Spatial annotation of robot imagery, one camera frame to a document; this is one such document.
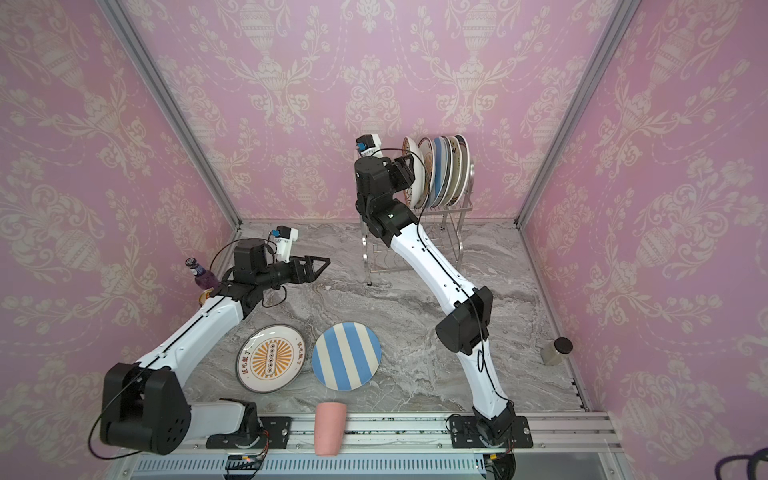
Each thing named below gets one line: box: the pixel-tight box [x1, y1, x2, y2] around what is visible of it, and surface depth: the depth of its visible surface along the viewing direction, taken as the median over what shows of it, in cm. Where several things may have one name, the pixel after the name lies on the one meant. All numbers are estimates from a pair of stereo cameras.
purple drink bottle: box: [185, 257, 220, 290], surface depth 89 cm
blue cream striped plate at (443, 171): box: [427, 136, 453, 209], surface depth 79 cm
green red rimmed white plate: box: [451, 134, 470, 207], surface depth 77 cm
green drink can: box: [198, 287, 215, 305], surface depth 89 cm
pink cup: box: [314, 402, 347, 456], surface depth 72 cm
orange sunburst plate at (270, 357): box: [236, 324, 306, 394], surface depth 87 cm
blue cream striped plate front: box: [311, 321, 382, 392], surface depth 88 cm
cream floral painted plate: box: [446, 135, 462, 206], surface depth 78 cm
